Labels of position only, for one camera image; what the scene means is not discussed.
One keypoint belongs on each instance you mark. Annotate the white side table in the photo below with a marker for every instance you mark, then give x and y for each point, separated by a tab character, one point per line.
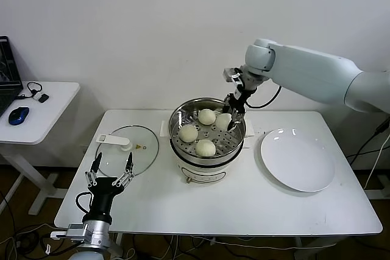
45	114

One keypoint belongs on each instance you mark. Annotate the white round plate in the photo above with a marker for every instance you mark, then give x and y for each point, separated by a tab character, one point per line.
292	159

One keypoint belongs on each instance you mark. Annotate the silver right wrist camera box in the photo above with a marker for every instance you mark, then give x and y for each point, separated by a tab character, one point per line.
231	75

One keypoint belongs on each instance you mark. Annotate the white electric cooker base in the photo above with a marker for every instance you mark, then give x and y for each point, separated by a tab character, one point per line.
201	173

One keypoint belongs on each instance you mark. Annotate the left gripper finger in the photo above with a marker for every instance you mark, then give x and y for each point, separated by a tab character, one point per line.
97	164
129	165

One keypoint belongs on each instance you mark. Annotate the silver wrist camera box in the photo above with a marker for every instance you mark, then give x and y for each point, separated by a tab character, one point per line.
76	230
231	75

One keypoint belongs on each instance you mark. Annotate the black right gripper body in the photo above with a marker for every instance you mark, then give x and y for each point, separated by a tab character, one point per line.
239	100

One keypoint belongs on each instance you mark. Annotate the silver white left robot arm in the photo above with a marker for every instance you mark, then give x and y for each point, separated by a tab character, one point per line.
99	235

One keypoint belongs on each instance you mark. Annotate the white steamed baozi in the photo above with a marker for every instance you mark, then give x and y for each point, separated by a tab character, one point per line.
206	117
205	148
222	121
188	133

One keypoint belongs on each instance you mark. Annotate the black laptop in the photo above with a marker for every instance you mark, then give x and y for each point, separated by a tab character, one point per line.
8	89

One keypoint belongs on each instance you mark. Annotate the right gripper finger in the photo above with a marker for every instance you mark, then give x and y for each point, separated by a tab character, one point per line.
238	116
227	104

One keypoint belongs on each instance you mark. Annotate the stainless steel steamer basket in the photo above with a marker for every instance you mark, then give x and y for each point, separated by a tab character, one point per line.
225	144

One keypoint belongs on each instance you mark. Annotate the blue black computer mouse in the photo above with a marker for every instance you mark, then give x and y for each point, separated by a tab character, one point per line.
18	115

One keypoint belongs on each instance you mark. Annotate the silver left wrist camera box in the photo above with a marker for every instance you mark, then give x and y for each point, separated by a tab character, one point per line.
76	230

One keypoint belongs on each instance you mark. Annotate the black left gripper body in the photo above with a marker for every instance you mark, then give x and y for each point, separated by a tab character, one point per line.
101	199

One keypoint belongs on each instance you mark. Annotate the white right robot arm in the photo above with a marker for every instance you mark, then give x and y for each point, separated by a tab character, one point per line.
304	65

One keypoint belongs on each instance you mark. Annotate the glass pot lid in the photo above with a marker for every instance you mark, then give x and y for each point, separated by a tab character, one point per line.
140	159

